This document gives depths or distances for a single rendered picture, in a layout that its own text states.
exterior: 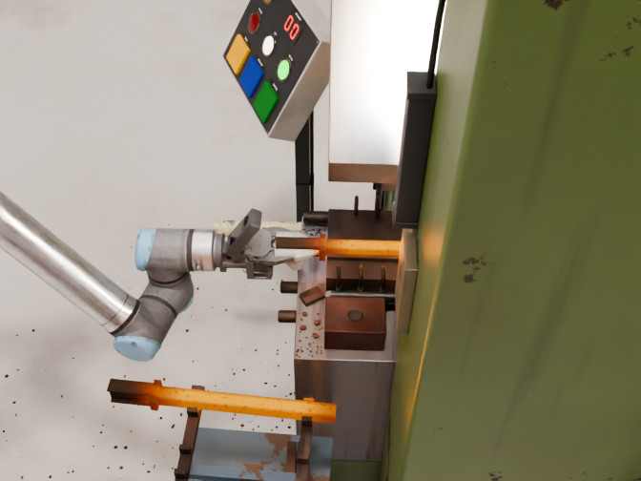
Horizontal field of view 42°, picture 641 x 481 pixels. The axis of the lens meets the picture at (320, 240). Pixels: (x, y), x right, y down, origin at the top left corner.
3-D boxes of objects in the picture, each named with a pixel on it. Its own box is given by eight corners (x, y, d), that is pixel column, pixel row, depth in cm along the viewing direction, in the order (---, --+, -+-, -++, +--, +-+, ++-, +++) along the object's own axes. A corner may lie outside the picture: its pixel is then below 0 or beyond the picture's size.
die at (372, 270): (325, 300, 176) (325, 275, 169) (327, 228, 188) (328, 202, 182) (527, 306, 175) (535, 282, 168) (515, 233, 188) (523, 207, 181)
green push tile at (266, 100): (263, 123, 202) (276, 98, 198) (252, 104, 206) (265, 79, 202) (269, 125, 203) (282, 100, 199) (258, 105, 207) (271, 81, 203)
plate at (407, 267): (396, 334, 138) (404, 270, 125) (394, 289, 144) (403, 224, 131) (408, 334, 138) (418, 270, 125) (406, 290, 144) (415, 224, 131)
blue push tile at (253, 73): (249, 97, 207) (261, 73, 203) (238, 80, 212) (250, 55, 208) (255, 99, 209) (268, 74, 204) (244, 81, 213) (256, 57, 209)
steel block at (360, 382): (297, 458, 200) (293, 359, 166) (303, 326, 225) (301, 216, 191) (532, 466, 200) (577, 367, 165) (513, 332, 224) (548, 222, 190)
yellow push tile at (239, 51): (235, 73, 213) (248, 49, 209) (225, 56, 218) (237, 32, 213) (241, 75, 214) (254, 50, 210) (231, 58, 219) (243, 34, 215)
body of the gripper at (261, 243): (277, 252, 182) (221, 251, 182) (275, 226, 175) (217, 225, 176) (275, 281, 177) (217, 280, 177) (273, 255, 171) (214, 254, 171)
